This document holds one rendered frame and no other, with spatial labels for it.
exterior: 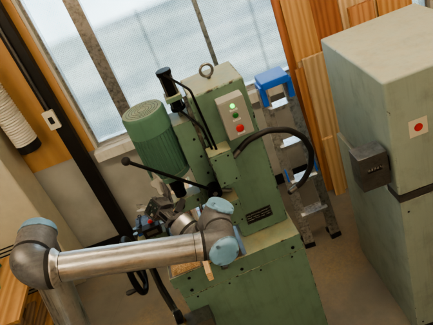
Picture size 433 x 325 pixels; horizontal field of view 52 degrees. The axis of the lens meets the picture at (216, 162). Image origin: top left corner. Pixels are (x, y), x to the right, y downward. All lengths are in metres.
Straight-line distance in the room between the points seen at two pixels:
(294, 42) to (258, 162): 1.32
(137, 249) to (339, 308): 1.61
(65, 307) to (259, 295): 0.90
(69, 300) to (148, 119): 0.69
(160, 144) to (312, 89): 1.48
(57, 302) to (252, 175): 0.88
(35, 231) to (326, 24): 2.26
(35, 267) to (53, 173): 2.10
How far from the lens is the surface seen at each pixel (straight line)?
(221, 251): 1.32
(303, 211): 2.88
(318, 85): 3.00
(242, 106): 1.65
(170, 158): 1.79
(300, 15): 2.99
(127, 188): 3.45
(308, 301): 2.28
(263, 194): 1.93
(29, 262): 1.38
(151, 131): 1.72
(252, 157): 1.82
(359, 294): 2.75
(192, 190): 1.97
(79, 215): 3.61
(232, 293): 2.09
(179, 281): 1.89
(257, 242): 2.00
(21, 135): 3.11
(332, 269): 2.89
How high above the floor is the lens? 2.14
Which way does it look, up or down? 31 degrees down
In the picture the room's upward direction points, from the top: 22 degrees counter-clockwise
